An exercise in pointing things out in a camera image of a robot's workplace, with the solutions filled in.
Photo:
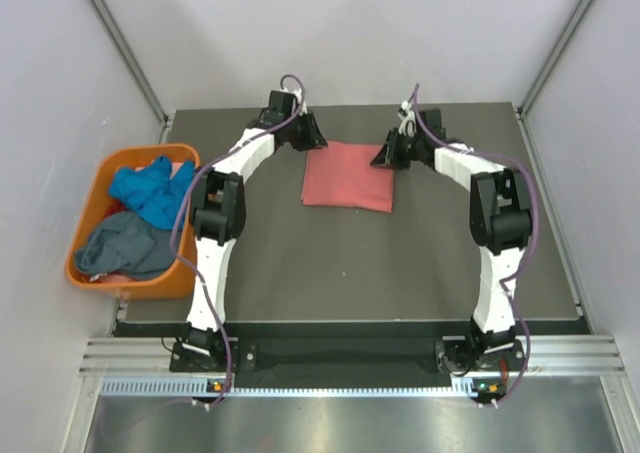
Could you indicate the slotted cable duct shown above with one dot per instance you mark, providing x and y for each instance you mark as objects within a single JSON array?
[{"x": 211, "y": 388}]

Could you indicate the aluminium frame post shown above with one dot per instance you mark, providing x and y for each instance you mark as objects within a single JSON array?
[
  {"x": 559, "y": 48},
  {"x": 122, "y": 46}
]

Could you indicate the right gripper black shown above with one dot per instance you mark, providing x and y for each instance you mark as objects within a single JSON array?
[{"x": 388, "y": 156}]

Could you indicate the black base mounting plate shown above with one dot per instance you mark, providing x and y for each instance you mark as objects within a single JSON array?
[{"x": 360, "y": 362}]

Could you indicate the grey blue t shirt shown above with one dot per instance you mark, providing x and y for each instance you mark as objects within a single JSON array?
[{"x": 127, "y": 245}]

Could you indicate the right aluminium frame post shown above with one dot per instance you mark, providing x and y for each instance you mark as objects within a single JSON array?
[{"x": 559, "y": 48}]

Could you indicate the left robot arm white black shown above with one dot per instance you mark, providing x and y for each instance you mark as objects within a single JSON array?
[{"x": 217, "y": 216}]

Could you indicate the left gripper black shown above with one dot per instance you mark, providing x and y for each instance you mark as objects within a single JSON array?
[{"x": 313, "y": 138}]

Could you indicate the orange plastic bin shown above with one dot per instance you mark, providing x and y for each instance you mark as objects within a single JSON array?
[{"x": 179, "y": 280}]

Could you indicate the left aluminium frame post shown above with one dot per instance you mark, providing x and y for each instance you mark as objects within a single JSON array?
[{"x": 122, "y": 46}]

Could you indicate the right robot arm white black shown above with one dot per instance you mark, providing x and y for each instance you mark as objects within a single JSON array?
[{"x": 501, "y": 222}]

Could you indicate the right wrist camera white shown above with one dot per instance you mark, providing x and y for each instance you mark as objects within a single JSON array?
[{"x": 407, "y": 117}]

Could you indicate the pink t shirt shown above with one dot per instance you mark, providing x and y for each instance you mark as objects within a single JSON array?
[{"x": 341, "y": 175}]

